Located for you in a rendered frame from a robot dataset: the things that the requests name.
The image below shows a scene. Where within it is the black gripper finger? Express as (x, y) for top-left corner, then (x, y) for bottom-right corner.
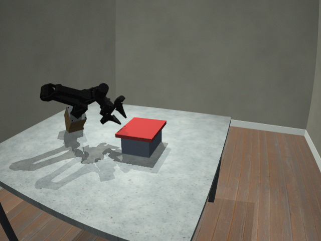
(115, 103), (127, 118)
(107, 115), (121, 125)

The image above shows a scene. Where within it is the red square lid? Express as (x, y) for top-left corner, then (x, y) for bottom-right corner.
(115, 117), (167, 143)

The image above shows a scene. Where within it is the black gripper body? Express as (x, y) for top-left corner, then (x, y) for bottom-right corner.
(100, 95), (125, 124)

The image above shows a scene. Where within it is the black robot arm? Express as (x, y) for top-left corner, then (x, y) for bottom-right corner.
(40, 83), (112, 119)

